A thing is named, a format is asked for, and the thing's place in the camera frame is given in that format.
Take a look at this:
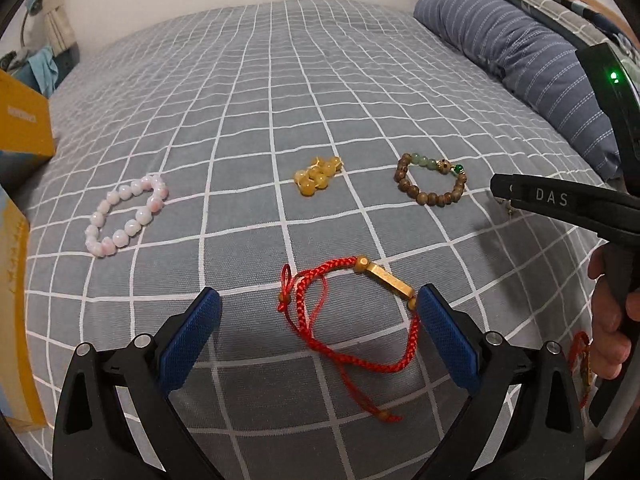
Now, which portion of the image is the white cardboard box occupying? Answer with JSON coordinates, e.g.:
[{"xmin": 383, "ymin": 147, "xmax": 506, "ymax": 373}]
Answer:
[{"xmin": 0, "ymin": 67, "xmax": 57, "ymax": 431}]

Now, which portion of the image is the blue striped pillow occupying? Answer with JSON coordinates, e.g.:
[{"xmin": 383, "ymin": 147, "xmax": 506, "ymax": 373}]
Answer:
[{"xmin": 414, "ymin": 0, "xmax": 622, "ymax": 181}]

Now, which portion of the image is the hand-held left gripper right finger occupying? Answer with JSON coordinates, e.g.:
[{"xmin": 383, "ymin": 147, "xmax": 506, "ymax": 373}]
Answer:
[{"xmin": 416, "ymin": 284, "xmax": 587, "ymax": 480}]

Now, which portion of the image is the wooden headboard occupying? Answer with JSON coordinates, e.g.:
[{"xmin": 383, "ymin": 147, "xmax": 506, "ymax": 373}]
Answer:
[{"xmin": 537, "ymin": 0, "xmax": 640, "ymax": 48}]

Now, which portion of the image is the yellow amber bead bracelet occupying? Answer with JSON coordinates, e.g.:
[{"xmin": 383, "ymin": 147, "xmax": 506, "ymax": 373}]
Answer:
[{"xmin": 293, "ymin": 156, "xmax": 345, "ymax": 197}]

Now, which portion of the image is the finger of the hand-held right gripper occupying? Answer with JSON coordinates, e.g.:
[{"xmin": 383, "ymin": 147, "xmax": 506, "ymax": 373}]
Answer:
[{"xmin": 490, "ymin": 172, "xmax": 640, "ymax": 239}]

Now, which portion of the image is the red charm cord bracelet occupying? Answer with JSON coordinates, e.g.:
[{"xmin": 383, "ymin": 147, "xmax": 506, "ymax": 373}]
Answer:
[{"xmin": 570, "ymin": 332, "xmax": 598, "ymax": 413}]

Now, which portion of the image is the pink bead bracelet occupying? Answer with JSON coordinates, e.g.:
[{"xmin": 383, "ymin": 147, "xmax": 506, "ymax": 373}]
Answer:
[{"xmin": 84, "ymin": 174, "xmax": 169, "ymax": 259}]

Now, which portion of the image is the beige curtain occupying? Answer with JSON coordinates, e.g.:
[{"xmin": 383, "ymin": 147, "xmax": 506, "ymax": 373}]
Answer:
[{"xmin": 44, "ymin": 5, "xmax": 77, "ymax": 57}]

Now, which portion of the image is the grey checked bed sheet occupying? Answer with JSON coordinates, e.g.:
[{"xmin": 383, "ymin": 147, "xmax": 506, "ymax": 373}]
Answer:
[{"xmin": 20, "ymin": 0, "xmax": 626, "ymax": 480}]

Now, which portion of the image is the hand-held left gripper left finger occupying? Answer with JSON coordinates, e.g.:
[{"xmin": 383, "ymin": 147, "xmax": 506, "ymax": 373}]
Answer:
[{"xmin": 52, "ymin": 287, "xmax": 222, "ymax": 480}]

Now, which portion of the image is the person's right hand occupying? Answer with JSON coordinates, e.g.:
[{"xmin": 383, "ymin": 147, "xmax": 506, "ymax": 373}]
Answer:
[{"xmin": 587, "ymin": 250, "xmax": 633, "ymax": 382}]

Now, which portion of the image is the teal cloth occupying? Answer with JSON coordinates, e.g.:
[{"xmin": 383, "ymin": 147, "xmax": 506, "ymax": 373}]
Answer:
[{"xmin": 27, "ymin": 46, "xmax": 57, "ymax": 97}]

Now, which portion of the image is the red braided cord bracelet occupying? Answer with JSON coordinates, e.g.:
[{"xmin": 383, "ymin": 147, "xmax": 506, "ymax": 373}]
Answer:
[{"xmin": 276, "ymin": 256, "xmax": 422, "ymax": 423}]

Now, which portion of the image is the wooden bead bracelet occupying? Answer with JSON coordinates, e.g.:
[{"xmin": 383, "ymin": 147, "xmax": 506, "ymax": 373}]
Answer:
[{"xmin": 395, "ymin": 152, "xmax": 469, "ymax": 207}]

